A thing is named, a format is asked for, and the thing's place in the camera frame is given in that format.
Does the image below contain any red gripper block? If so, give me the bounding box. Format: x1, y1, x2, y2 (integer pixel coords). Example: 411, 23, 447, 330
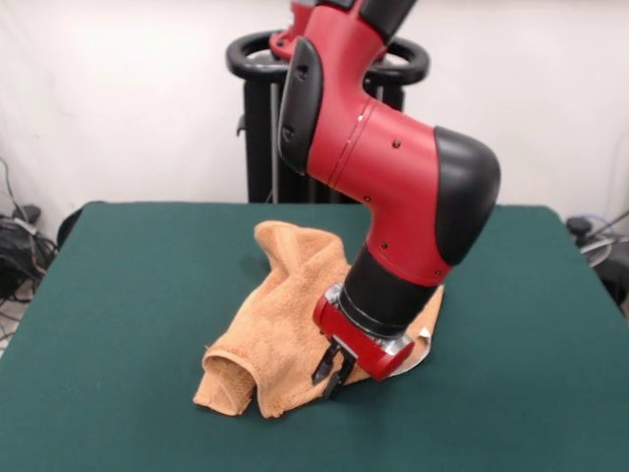
311, 288, 416, 400

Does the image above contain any tan terry towel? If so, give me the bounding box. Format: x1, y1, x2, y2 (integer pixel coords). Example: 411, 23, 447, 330
192, 219, 446, 420

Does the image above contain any dark green table cloth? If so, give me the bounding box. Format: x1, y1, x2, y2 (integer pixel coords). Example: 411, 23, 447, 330
0, 200, 629, 472

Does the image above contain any black bulky object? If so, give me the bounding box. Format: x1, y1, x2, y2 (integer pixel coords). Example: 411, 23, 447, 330
597, 255, 629, 316

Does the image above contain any black robot pedestal with handle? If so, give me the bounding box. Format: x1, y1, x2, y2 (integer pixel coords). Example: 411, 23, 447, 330
225, 29, 431, 204

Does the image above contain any bundle of black cables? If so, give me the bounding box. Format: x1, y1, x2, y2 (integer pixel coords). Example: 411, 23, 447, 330
0, 156, 60, 355

